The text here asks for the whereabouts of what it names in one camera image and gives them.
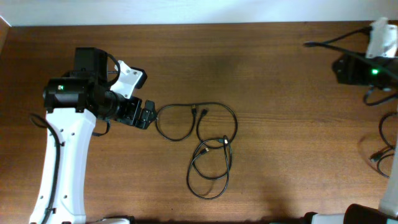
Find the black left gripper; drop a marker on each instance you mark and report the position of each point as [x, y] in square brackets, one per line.
[132, 118]

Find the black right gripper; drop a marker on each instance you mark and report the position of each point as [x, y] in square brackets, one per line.
[344, 70]

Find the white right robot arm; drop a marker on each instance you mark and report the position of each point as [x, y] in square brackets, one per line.
[355, 213]

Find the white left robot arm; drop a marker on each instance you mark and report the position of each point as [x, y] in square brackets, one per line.
[73, 106]

